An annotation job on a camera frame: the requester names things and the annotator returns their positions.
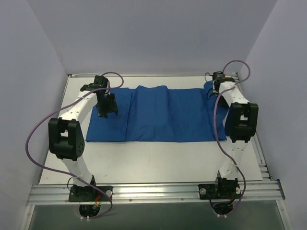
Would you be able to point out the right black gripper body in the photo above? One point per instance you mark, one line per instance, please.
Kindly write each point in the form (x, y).
(221, 103)

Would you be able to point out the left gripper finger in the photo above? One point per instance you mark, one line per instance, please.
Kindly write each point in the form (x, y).
(113, 104)
(101, 111)

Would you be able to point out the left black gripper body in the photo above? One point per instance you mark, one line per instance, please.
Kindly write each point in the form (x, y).
(107, 109)

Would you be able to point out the blue surgical drape cloth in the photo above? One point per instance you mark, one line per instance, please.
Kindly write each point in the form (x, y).
(160, 114)

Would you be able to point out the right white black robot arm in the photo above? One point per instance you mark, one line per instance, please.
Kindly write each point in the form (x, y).
(239, 126)

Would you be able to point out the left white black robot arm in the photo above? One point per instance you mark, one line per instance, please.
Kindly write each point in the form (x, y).
(65, 136)

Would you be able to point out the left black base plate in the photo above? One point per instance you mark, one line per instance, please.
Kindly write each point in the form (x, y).
(88, 194)

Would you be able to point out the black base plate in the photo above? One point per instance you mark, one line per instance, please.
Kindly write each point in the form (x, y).
(88, 194)
(217, 192)

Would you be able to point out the aluminium front rail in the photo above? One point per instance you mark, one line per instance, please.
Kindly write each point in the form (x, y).
(155, 193)

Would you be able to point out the aluminium rail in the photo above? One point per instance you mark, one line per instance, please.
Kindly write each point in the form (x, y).
(155, 193)
(253, 164)

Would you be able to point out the aluminium right side rail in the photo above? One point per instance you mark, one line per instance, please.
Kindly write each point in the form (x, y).
(253, 164)

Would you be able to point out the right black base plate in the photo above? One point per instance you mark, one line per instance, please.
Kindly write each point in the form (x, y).
(217, 192)

